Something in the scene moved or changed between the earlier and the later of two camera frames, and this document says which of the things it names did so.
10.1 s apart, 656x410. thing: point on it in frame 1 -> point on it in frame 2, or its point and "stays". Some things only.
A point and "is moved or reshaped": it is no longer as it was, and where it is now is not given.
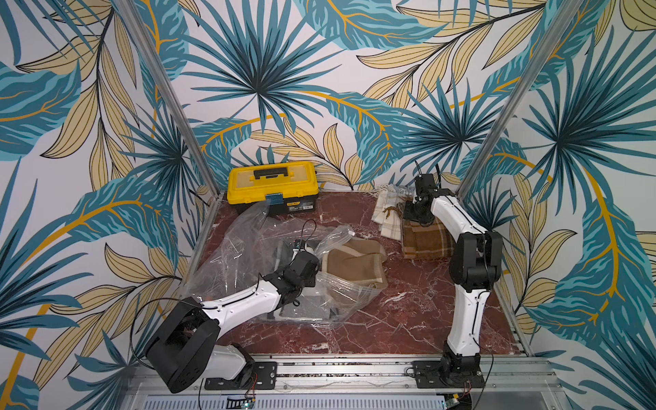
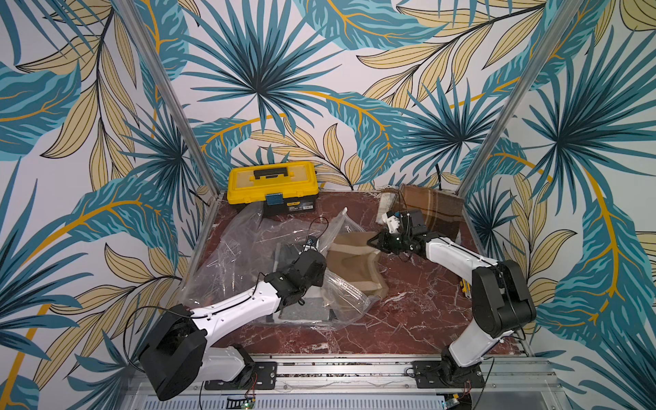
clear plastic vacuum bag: x=254 y=245 is moved or reshaped
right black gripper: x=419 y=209 -> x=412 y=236
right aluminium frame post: x=565 y=13 stays
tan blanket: x=359 y=262 is moved or reshaped
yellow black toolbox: x=286 y=186 stays
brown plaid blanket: x=432 y=241 is moved or reshaped
